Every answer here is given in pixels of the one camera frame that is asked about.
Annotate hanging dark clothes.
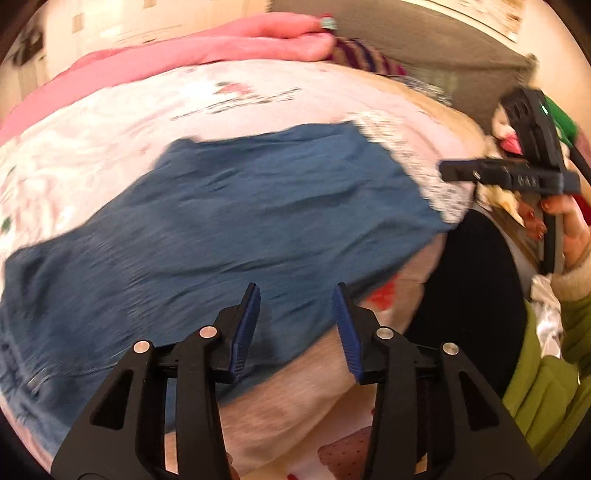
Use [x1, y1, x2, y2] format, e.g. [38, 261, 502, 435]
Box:
[11, 28, 47, 68]

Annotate blue denim pants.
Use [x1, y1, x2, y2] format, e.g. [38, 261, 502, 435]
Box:
[0, 122, 455, 455]

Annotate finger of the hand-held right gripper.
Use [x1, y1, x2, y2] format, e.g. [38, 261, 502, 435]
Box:
[438, 158, 511, 186]

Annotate person's green jacket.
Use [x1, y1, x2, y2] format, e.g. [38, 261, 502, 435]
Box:
[502, 300, 591, 468]

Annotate person's right forearm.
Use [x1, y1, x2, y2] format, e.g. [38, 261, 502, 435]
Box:
[549, 256, 591, 370]

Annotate floral wall mural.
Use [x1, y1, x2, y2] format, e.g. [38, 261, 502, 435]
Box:
[434, 0, 525, 42]

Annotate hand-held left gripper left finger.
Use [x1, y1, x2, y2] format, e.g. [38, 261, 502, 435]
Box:
[51, 283, 262, 480]

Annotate person's right hand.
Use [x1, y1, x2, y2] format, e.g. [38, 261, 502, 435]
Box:
[519, 193, 591, 274]

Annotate pink and white soft item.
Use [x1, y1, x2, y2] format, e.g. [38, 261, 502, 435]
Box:
[489, 105, 527, 155]

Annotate pink strawberry print bedsheet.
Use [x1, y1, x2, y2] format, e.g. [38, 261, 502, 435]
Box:
[0, 60, 485, 480]

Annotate purple striped pillow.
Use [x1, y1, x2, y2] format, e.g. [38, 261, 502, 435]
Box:
[330, 37, 407, 77]

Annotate beige bed pad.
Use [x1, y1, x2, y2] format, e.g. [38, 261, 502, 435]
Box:
[406, 90, 490, 148]

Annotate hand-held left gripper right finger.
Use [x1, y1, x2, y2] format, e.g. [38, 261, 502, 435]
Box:
[331, 282, 541, 480]

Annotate pink quilt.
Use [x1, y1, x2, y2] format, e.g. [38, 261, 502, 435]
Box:
[0, 13, 337, 146]

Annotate grey padded headboard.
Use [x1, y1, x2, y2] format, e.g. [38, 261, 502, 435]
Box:
[270, 0, 536, 134]

